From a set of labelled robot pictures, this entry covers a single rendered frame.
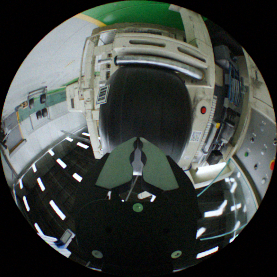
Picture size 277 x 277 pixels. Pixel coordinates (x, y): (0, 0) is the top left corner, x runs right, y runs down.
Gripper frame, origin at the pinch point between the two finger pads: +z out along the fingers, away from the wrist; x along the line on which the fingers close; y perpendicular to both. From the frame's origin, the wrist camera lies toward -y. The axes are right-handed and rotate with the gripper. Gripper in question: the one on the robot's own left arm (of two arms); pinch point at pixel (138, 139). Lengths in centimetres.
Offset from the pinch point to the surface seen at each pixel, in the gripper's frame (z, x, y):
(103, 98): 12.8, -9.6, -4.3
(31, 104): 193, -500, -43
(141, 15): 69, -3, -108
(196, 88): 29.7, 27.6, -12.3
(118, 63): 21.4, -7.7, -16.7
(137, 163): 8.1, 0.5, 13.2
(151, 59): 20.7, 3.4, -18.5
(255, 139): 1, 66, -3
